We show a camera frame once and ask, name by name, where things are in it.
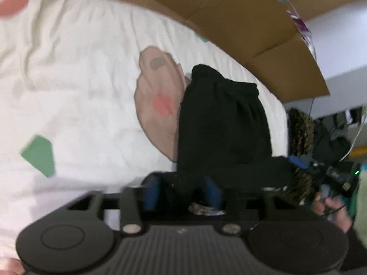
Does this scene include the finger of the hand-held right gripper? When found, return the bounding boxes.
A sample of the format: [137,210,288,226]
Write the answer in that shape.
[287,155,327,178]

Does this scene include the white cable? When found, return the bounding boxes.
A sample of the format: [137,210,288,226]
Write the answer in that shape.
[341,119,363,161]
[308,52,317,115]

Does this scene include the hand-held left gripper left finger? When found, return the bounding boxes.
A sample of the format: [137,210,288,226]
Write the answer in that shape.
[67,176,161,234]

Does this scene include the cluttered dark shelf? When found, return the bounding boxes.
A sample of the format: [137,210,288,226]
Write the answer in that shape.
[315,107,367,127]

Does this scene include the black bag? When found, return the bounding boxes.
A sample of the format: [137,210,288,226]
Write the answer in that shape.
[311,112,353,164]

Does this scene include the leopard-print cloth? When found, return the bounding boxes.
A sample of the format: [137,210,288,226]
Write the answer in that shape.
[287,107,316,204]

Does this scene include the pink refill bag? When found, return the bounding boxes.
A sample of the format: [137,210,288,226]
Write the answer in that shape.
[287,10,316,53]

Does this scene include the person's right hand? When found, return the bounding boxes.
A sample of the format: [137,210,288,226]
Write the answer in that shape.
[314,190,353,232]

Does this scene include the black pants with bear-print panels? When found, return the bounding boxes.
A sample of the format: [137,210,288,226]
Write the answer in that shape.
[175,64,291,217]

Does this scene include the white bear-print bed sheet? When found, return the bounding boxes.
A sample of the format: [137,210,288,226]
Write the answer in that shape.
[0,0,289,275]

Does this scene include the flattened cardboard box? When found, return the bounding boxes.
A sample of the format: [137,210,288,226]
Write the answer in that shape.
[83,0,330,104]

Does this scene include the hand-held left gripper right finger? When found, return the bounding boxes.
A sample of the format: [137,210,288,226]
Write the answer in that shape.
[201,176,287,234]

